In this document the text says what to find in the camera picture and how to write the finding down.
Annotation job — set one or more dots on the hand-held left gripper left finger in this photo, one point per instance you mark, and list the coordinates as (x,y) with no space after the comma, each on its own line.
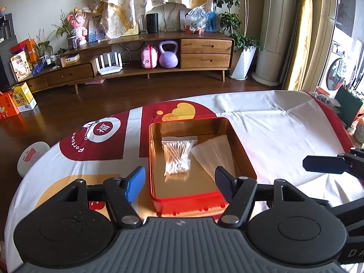
(135,183)

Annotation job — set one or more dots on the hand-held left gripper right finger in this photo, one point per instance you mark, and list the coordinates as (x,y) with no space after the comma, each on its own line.
(224,184)

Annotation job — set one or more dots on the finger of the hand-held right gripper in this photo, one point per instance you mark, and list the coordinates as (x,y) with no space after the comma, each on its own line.
(324,164)

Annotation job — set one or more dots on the red tin box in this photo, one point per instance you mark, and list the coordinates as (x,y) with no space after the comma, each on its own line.
(184,189)

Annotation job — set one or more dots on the white paper tissue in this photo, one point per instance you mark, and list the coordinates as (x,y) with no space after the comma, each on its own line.
(213,153)

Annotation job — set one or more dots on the bag of cotton swabs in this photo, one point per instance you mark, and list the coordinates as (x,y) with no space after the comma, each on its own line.
(177,156)

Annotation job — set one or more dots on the red printed tablecloth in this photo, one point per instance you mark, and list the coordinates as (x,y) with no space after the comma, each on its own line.
(284,130)

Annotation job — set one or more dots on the green board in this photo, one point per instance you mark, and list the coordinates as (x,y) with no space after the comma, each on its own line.
(348,105)

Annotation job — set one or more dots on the washing machine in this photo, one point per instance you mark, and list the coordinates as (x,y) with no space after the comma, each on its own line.
(335,71)

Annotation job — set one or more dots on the pink tray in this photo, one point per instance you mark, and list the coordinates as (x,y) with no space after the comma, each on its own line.
(95,81)

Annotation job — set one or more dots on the white router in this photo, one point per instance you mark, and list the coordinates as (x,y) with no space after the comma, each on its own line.
(109,66)

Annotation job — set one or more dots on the potted tree white planter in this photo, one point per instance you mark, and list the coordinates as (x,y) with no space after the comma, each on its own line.
(241,59)

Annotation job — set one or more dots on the purple kettlebell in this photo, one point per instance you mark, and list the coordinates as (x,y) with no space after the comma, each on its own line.
(169,58)

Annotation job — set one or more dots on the yellow curtain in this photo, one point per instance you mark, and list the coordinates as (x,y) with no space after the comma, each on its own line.
(305,34)

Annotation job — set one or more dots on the wooden TV cabinet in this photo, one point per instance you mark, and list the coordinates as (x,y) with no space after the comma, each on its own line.
(206,47)

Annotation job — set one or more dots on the small yellow white box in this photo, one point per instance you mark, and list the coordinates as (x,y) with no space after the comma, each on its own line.
(70,59)

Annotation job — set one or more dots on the yellow carton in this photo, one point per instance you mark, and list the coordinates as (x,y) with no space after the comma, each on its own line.
(24,96)

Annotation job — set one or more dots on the orange red box on floor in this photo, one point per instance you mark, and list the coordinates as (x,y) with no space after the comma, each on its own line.
(8,106)

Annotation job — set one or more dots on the blue toy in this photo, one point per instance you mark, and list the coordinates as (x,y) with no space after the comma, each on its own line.
(37,69)

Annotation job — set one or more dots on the white standing air conditioner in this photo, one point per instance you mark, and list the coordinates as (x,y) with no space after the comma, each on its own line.
(277,20)

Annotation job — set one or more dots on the plant in dark vase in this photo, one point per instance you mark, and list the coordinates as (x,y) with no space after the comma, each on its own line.
(72,42)

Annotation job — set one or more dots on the pastel picture poster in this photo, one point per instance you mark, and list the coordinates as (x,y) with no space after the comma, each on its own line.
(95,30)

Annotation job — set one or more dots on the glass cup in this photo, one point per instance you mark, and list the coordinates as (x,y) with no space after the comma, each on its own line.
(142,24)

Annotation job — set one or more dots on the black speaker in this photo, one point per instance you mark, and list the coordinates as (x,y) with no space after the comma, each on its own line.
(152,22)

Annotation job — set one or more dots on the white printed snack box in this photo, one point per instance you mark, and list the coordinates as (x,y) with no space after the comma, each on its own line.
(20,66)

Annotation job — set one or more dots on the small potted plant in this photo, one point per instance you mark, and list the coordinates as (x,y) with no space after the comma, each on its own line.
(42,48)

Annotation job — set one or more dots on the pink plush doll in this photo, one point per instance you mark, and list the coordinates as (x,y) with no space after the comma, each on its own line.
(79,25)

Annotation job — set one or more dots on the clear plastic bag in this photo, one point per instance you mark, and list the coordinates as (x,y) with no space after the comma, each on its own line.
(196,20)

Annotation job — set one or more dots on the orange gift box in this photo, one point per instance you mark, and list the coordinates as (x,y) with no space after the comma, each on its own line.
(27,48)

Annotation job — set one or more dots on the floral hanging blanket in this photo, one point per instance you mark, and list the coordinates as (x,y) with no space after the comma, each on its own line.
(128,2)

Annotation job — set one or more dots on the grey water dispenser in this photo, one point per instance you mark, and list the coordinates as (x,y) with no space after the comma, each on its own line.
(6,48)

